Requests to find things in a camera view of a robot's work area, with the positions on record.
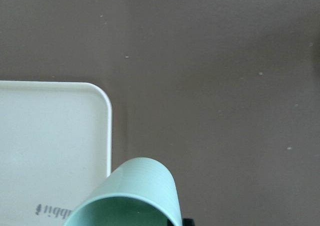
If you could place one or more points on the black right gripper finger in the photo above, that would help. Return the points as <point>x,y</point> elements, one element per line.
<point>188,222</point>

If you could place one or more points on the green cup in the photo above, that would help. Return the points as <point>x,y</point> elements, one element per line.
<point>141,191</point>

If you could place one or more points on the beige rabbit tray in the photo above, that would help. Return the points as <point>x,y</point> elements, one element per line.
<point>55,149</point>

